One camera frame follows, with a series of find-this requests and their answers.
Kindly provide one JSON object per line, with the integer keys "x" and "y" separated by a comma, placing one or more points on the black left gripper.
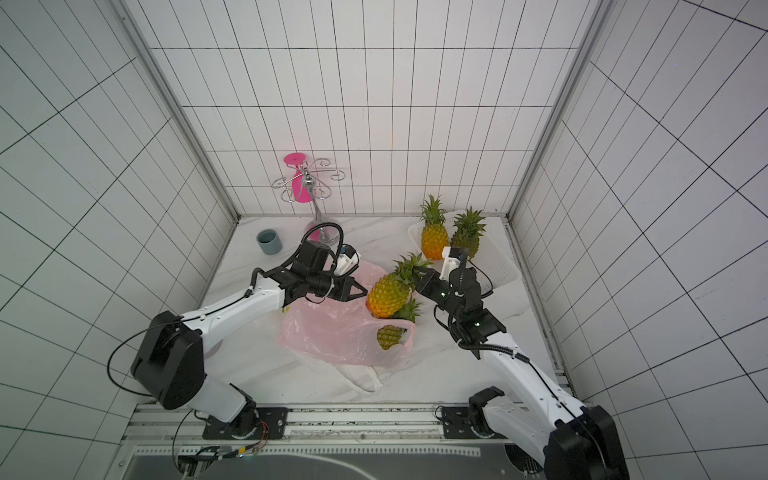
{"x": 347, "y": 282}

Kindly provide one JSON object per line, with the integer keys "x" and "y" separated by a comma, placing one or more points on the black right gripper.
{"x": 437, "y": 287}

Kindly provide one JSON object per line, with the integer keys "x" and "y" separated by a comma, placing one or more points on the pink plastic bag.
{"x": 348, "y": 333}

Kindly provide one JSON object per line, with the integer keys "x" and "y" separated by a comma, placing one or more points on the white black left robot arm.
{"x": 170, "y": 363}

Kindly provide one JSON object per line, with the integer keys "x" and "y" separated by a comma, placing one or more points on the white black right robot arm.
{"x": 557, "y": 431}

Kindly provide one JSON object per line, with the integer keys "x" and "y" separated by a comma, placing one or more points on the orange yellow pineapple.
{"x": 434, "y": 234}

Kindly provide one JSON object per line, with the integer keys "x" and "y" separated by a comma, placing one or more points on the yellow green pineapple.
{"x": 469, "y": 228}

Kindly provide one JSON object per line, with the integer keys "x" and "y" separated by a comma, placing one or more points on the white plastic bag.
{"x": 362, "y": 379}

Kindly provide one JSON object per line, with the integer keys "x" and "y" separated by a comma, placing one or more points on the white plastic perforated basket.
{"x": 494, "y": 256}

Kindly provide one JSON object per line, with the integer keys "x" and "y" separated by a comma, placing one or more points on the teal green cup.
{"x": 269, "y": 242}

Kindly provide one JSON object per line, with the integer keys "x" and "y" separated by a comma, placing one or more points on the pink silver cup stand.
{"x": 305, "y": 186}

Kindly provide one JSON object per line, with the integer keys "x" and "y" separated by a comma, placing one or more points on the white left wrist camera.
{"x": 347, "y": 261}

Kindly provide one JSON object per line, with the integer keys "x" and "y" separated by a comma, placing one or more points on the aluminium mounting rail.
{"x": 313, "y": 424}

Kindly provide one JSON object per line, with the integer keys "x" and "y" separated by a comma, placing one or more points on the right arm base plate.
{"x": 457, "y": 424}

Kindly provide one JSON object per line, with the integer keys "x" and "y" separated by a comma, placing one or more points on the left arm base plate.
{"x": 249, "y": 426}

